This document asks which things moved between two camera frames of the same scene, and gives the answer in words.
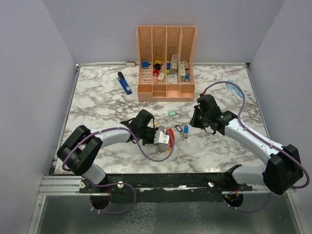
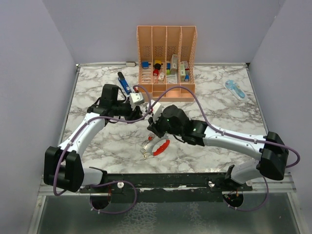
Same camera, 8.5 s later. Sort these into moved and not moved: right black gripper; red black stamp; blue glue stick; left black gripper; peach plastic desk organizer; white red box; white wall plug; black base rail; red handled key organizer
Moved: red handled key organizer; left black gripper; right black gripper
Not moved: white wall plug; blue glue stick; white red box; red black stamp; peach plastic desk organizer; black base rail
